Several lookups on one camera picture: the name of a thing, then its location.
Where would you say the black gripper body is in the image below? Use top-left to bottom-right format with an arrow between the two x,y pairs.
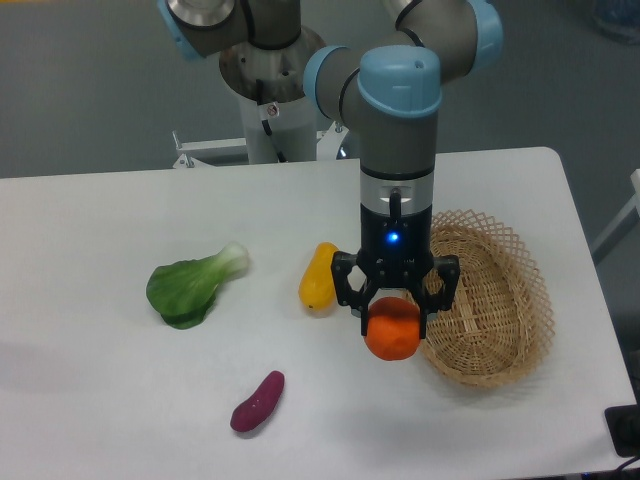
357,205 -> 434,289

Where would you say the orange fruit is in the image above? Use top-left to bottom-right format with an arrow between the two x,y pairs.
364,297 -> 420,361

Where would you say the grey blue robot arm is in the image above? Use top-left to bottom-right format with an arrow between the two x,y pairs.
158,1 -> 503,323

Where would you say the woven wicker basket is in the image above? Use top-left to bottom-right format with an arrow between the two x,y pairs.
419,210 -> 555,388

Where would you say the purple sweet potato toy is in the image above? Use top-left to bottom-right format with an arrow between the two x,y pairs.
230,370 -> 285,433

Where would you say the green bok choy toy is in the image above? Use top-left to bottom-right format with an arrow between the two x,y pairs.
145,242 -> 250,330

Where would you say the black device at table edge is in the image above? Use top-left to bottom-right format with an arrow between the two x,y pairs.
604,405 -> 639,458

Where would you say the blue object top right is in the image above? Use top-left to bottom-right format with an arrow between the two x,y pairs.
591,0 -> 639,45

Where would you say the black cable on pedestal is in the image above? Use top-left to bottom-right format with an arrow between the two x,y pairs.
255,79 -> 288,164

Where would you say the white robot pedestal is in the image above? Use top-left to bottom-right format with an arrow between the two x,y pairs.
218,25 -> 328,165

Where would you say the white frame at right edge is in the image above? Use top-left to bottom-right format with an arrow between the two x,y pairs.
590,169 -> 639,265

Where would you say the white metal base bracket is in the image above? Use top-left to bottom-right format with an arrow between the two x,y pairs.
172,122 -> 359,169

